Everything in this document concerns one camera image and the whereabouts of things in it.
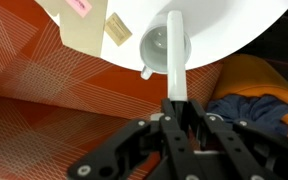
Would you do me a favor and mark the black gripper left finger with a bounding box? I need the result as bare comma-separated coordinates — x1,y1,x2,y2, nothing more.
67,98,202,180

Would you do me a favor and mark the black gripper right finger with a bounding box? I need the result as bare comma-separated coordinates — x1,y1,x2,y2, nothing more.
183,98,288,180

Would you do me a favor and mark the white marker with black cap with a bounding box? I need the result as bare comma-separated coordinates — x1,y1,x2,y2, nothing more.
166,9,189,102

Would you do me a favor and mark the white ceramic mug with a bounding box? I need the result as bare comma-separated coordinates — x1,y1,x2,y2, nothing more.
138,13,193,81

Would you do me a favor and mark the blue crumpled cloth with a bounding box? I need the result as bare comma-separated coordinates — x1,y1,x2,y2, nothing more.
206,93,288,136

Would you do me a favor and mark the orange cushion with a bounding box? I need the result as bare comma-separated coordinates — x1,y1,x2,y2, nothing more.
211,54,288,140

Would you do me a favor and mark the small tan card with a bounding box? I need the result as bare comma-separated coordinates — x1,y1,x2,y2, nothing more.
104,12,134,47

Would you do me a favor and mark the brown paper sheet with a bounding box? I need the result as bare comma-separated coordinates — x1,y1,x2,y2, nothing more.
58,0,109,58

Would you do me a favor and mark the orange patterned sofa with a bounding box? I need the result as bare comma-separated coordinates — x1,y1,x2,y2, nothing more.
0,0,226,180

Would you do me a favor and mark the pink sticky note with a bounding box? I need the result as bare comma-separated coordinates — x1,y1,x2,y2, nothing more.
65,0,94,19

